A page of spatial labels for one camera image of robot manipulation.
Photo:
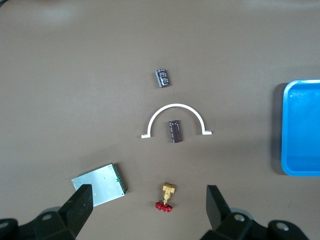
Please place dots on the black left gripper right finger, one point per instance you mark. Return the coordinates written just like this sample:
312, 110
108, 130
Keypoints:
220, 215

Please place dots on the silver metal power supply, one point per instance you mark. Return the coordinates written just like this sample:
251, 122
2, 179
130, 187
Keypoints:
105, 180

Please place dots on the blue plastic tray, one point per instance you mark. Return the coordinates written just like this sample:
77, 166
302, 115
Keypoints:
302, 130

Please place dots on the dark brown electrolytic capacitor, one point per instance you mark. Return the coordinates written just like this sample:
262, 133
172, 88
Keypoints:
176, 132
163, 78

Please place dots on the brown table mat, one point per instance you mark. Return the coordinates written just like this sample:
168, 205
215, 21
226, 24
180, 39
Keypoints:
75, 75

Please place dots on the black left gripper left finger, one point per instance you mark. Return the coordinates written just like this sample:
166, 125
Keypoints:
77, 215

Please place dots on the white half-round pipe clamp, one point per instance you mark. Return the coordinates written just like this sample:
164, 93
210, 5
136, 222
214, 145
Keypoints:
175, 105

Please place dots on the brass valve red handwheel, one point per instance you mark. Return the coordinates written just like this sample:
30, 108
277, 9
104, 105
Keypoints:
167, 192

